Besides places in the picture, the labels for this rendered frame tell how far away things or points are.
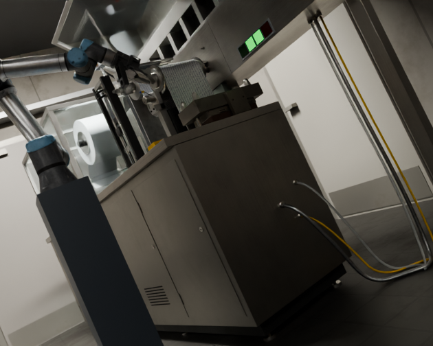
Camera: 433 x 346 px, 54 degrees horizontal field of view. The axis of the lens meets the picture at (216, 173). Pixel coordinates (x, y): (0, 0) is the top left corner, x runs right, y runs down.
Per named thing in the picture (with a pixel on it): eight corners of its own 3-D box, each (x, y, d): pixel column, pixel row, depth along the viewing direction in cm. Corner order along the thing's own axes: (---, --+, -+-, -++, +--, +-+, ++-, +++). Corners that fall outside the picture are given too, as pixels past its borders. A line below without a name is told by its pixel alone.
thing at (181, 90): (182, 119, 202) (165, 84, 203) (219, 108, 216) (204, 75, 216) (183, 118, 202) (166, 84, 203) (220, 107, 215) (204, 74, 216)
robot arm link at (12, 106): (45, 176, 177) (-35, 73, 178) (55, 179, 192) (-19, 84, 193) (69, 158, 179) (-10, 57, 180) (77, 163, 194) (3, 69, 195)
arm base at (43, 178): (42, 193, 161) (32, 169, 162) (41, 200, 175) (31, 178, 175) (81, 178, 168) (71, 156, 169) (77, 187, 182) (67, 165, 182)
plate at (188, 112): (183, 126, 196) (177, 114, 196) (245, 106, 219) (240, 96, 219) (199, 112, 183) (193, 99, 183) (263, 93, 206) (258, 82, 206)
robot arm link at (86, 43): (75, 56, 193) (82, 39, 194) (98, 66, 198) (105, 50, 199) (78, 51, 186) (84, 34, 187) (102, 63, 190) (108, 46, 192)
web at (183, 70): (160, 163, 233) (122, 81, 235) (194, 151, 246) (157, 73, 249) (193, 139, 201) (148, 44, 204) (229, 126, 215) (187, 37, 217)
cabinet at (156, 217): (89, 334, 365) (49, 242, 369) (152, 298, 402) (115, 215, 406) (267, 352, 160) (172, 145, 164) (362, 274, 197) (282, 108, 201)
